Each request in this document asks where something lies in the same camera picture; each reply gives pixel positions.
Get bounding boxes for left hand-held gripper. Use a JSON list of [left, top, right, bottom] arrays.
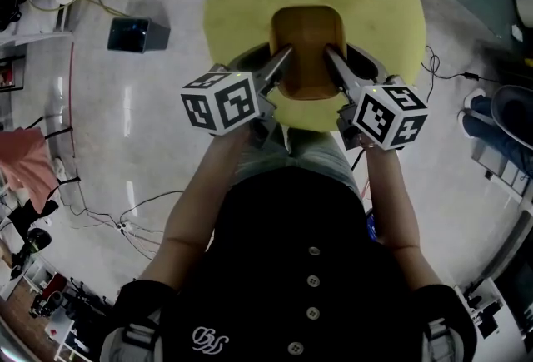
[[180, 44, 296, 150]]

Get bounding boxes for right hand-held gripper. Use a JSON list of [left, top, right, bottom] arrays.
[[324, 44, 430, 151]]

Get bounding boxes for orange rectangular container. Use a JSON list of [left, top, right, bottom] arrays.
[[269, 5, 349, 102]]

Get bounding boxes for person's left forearm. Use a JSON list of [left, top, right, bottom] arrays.
[[142, 129, 253, 291]]

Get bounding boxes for person's right forearm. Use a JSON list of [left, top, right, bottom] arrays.
[[362, 141, 444, 291]]

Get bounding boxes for round yellow-green table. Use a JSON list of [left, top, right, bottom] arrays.
[[202, 0, 427, 133]]

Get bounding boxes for person's light jeans legs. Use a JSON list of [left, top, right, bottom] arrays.
[[234, 122, 364, 203]]

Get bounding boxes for dark square waste bin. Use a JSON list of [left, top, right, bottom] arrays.
[[107, 16, 172, 55]]

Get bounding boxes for grey shell chair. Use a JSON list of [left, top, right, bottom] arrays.
[[490, 84, 533, 147]]

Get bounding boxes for person's black buttoned shirt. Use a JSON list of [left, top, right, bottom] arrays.
[[99, 166, 478, 362]]

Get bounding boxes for black round helmet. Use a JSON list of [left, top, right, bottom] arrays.
[[25, 226, 53, 256]]

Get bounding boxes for black cable with adapter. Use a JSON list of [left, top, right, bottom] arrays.
[[419, 44, 503, 97]]

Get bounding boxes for black floor cable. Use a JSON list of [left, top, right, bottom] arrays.
[[57, 188, 185, 231]]

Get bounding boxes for red floor cable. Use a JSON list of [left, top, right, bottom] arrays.
[[67, 42, 77, 156]]

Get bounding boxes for grey shoulder strap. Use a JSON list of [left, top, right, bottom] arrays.
[[423, 317, 464, 362], [101, 320, 162, 362]]

